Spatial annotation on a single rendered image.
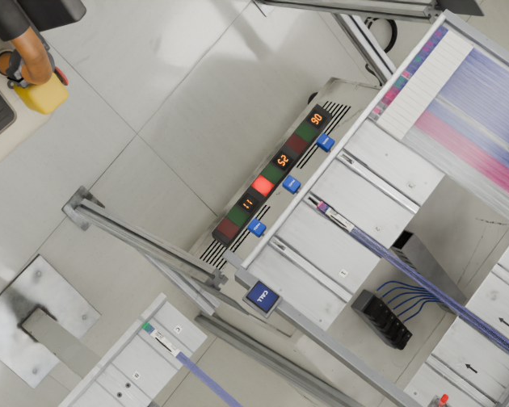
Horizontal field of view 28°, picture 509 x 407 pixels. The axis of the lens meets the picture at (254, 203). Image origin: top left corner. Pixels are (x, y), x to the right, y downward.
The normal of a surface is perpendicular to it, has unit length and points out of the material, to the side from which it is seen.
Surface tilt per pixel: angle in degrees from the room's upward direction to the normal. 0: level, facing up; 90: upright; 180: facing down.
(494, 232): 0
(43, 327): 90
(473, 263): 0
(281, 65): 0
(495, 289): 43
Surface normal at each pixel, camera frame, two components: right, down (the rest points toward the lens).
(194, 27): 0.55, 0.22
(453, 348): 0.01, -0.25
